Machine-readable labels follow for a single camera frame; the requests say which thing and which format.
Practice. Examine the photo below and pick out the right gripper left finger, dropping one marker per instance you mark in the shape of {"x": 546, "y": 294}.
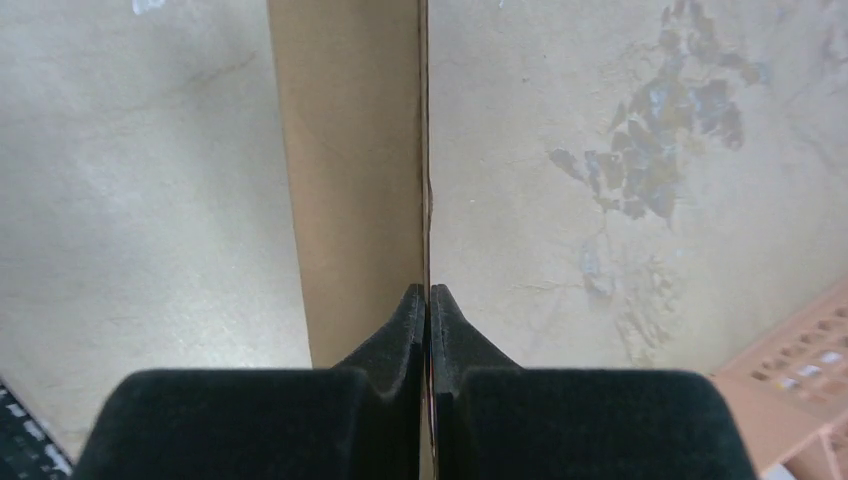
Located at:
{"x": 265, "y": 424}

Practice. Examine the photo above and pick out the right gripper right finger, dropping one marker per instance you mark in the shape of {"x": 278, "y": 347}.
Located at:
{"x": 494, "y": 419}

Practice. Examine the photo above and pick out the orange plastic file organizer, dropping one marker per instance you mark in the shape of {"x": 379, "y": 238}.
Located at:
{"x": 788, "y": 392}

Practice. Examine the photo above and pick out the brown cardboard box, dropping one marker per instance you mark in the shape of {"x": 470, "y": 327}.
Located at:
{"x": 351, "y": 79}

